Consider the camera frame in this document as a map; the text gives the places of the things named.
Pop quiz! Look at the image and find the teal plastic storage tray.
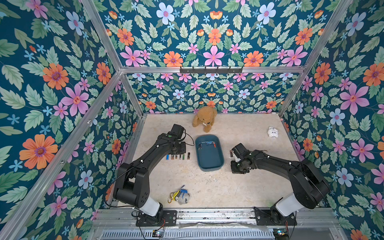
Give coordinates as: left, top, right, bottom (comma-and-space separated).
195, 135, 225, 172

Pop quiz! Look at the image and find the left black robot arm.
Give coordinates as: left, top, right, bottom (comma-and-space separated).
113, 124, 186, 217

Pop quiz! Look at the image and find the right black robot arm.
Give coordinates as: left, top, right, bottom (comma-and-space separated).
231, 143, 331, 221

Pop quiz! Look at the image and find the brown teddy bear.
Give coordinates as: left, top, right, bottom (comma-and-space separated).
192, 106, 218, 133

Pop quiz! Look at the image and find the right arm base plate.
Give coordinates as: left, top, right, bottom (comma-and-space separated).
253, 207, 297, 227

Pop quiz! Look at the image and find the black wall hook rail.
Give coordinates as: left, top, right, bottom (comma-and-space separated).
179, 67, 243, 75

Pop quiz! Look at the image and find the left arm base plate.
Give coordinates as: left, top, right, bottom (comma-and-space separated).
136, 210, 178, 227

